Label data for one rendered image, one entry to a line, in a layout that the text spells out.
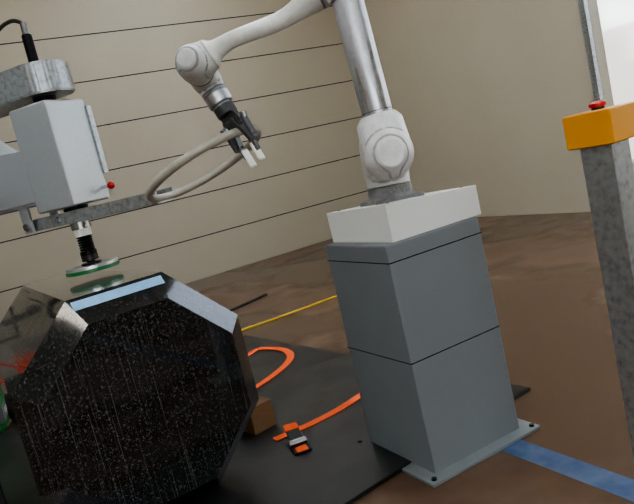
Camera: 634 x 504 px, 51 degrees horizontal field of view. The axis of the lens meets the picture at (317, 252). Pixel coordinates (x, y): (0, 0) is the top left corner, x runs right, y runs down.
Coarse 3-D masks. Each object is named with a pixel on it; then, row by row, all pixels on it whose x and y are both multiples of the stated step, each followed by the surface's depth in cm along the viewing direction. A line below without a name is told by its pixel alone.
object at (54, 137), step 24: (24, 120) 258; (48, 120) 254; (72, 120) 264; (24, 144) 261; (48, 144) 256; (72, 144) 262; (48, 168) 259; (72, 168) 260; (96, 168) 272; (48, 192) 262; (72, 192) 258; (96, 192) 270
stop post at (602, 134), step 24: (576, 120) 152; (600, 120) 147; (624, 120) 149; (576, 144) 154; (600, 144) 149; (624, 144) 152; (600, 168) 153; (624, 168) 152; (600, 192) 154; (624, 192) 152; (600, 216) 156; (624, 216) 152; (600, 240) 158; (624, 240) 153; (600, 264) 159; (624, 264) 154; (624, 288) 156; (624, 312) 158; (624, 336) 159; (624, 360) 161; (624, 384) 163
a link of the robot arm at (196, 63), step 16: (304, 0) 222; (320, 0) 222; (272, 16) 221; (288, 16) 223; (304, 16) 225; (240, 32) 213; (256, 32) 217; (272, 32) 222; (192, 48) 205; (208, 48) 209; (224, 48) 211; (176, 64) 207; (192, 64) 205; (208, 64) 209; (192, 80) 212; (208, 80) 219
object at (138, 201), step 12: (156, 192) 249; (108, 204) 257; (120, 204) 255; (132, 204) 253; (144, 204) 251; (48, 216) 271; (60, 216) 268; (72, 216) 266; (84, 216) 264; (96, 216) 261; (24, 228) 273; (36, 228) 275; (48, 228) 272
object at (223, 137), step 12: (228, 132) 224; (240, 132) 227; (204, 144) 220; (216, 144) 222; (192, 156) 219; (240, 156) 261; (168, 168) 221; (216, 168) 266; (228, 168) 266; (156, 180) 224; (204, 180) 265; (168, 192) 256; (180, 192) 259
